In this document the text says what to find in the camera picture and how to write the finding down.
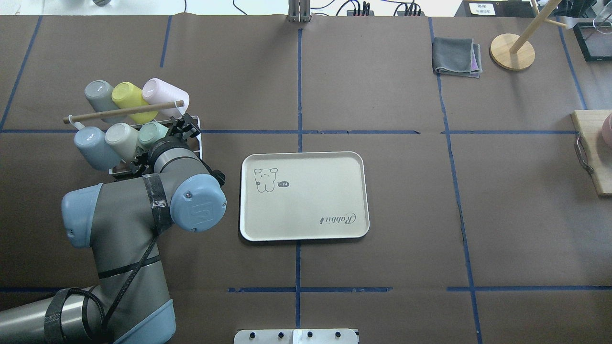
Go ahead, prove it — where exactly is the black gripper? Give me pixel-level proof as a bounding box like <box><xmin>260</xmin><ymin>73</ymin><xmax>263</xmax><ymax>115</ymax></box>
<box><xmin>129</xmin><ymin>114</ymin><xmax>201</xmax><ymax>173</ymax></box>

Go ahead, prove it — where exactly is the mint green cup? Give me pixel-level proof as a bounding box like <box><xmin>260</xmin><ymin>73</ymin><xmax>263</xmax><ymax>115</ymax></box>
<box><xmin>137</xmin><ymin>121</ymin><xmax>168</xmax><ymax>150</ymax></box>

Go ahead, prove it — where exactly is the cream rabbit tray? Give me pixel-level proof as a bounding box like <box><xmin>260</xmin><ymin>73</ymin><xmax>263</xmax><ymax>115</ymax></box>
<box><xmin>239</xmin><ymin>151</ymin><xmax>370</xmax><ymax>242</ymax></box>

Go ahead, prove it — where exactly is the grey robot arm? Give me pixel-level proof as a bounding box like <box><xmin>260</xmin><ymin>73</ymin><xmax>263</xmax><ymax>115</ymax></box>
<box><xmin>1</xmin><ymin>114</ymin><xmax>227</xmax><ymax>344</ymax></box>

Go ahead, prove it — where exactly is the pink cup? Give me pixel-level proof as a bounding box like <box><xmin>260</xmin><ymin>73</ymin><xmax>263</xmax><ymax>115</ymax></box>
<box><xmin>142</xmin><ymin>78</ymin><xmax>190</xmax><ymax>119</ymax></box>

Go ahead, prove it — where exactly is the cream white cup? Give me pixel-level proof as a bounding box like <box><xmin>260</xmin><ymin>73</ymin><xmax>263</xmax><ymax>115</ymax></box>
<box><xmin>105</xmin><ymin>122</ymin><xmax>149</xmax><ymax>164</ymax></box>

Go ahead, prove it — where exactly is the yellow cup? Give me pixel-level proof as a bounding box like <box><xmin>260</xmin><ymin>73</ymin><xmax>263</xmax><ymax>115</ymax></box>
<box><xmin>111</xmin><ymin>81</ymin><xmax>158</xmax><ymax>124</ymax></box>

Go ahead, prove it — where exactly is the grey cup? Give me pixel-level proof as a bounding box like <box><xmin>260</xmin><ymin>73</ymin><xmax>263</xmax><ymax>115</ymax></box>
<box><xmin>84</xmin><ymin>80</ymin><xmax>120</xmax><ymax>112</ymax></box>

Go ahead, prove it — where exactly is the light blue cup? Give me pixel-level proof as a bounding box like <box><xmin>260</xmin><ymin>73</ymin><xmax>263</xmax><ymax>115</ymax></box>
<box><xmin>74</xmin><ymin>127</ymin><xmax>121</xmax><ymax>171</ymax></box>

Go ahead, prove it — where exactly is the wooden rack rod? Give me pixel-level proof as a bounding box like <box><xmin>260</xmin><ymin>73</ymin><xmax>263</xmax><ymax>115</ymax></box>
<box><xmin>63</xmin><ymin>100</ymin><xmax>185</xmax><ymax>124</ymax></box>

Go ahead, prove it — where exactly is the black power strip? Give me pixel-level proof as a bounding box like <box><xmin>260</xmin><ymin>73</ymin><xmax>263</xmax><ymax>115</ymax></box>
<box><xmin>347</xmin><ymin>0</ymin><xmax>426</xmax><ymax>17</ymax></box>

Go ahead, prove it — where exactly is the folded grey cloth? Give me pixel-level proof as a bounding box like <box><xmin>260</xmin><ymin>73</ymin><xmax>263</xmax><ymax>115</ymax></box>
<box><xmin>432</xmin><ymin>37</ymin><xmax>483</xmax><ymax>78</ymax></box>

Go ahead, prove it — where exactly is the wooden stand with round base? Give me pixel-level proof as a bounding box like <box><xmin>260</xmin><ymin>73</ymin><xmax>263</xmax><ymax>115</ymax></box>
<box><xmin>490</xmin><ymin>0</ymin><xmax>568</xmax><ymax>71</ymax></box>

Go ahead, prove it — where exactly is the wooden cutting board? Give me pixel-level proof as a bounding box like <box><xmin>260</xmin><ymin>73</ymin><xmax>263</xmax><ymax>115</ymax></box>
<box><xmin>571</xmin><ymin>109</ymin><xmax>612</xmax><ymax>196</ymax></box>

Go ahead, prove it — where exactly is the white wire cup rack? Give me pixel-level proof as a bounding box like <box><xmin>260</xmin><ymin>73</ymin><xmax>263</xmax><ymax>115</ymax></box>
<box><xmin>64</xmin><ymin>112</ymin><xmax>201</xmax><ymax>176</ymax></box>

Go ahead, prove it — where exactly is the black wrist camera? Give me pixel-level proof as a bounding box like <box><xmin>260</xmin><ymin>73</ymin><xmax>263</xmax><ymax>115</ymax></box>
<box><xmin>210</xmin><ymin>169</ymin><xmax>226</xmax><ymax>187</ymax></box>

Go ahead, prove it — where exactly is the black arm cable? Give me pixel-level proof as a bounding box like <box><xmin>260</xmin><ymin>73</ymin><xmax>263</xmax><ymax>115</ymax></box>
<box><xmin>79</xmin><ymin>234</ymin><xmax>161</xmax><ymax>342</ymax></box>

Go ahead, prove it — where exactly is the aluminium frame post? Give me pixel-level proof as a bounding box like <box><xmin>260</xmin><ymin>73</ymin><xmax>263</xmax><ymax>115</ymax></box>
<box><xmin>288</xmin><ymin>0</ymin><xmax>312</xmax><ymax>22</ymax></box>

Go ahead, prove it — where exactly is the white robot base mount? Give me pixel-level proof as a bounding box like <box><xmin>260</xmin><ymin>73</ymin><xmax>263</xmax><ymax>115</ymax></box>
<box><xmin>233</xmin><ymin>328</ymin><xmax>360</xmax><ymax>344</ymax></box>

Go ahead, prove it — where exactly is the black frame box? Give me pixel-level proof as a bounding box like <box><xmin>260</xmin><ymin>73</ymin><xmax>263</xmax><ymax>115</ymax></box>
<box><xmin>573</xmin><ymin>22</ymin><xmax>612</xmax><ymax>62</ymax></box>

